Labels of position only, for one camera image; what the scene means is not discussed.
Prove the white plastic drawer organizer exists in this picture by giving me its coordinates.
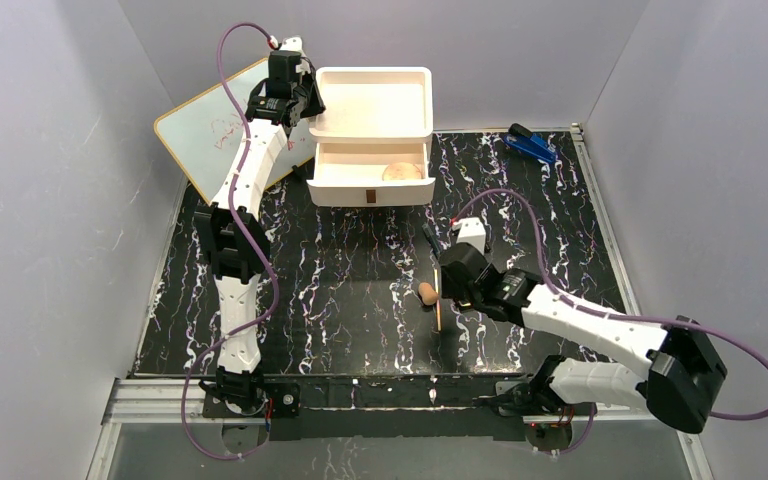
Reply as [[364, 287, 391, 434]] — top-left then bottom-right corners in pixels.
[[309, 67, 434, 144]]

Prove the white organizer drawer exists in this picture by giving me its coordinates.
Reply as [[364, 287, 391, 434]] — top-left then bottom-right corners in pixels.
[[308, 143, 435, 208]]

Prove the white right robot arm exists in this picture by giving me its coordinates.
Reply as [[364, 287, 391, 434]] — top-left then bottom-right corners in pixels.
[[439, 243, 728, 434]]

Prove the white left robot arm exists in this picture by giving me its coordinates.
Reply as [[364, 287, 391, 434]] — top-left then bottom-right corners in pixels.
[[196, 50, 325, 409]]

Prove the beige makeup sponge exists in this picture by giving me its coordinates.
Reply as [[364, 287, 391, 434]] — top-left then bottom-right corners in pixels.
[[417, 282, 439, 307]]

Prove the dark double-ended makeup stick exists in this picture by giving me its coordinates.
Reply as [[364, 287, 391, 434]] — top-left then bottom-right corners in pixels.
[[421, 223, 441, 259]]

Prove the thin wooden stick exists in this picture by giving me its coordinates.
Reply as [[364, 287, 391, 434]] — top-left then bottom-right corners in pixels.
[[433, 267, 442, 333]]

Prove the yellow framed whiteboard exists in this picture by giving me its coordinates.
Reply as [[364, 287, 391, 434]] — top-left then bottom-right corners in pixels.
[[154, 58, 315, 201]]

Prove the blue black stapler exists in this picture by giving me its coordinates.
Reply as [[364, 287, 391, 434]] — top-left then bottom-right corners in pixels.
[[501, 123, 557, 165]]

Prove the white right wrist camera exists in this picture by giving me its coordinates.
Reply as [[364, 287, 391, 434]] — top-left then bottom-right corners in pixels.
[[452, 217, 487, 253]]

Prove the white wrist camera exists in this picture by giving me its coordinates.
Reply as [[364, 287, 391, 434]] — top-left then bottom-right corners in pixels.
[[276, 36, 306, 63], [452, 217, 487, 253]]

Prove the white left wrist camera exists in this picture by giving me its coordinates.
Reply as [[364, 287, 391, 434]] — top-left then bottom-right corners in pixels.
[[276, 36, 306, 63]]

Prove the aluminium frame rail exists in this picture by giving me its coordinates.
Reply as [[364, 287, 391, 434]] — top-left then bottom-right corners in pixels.
[[101, 374, 698, 427]]

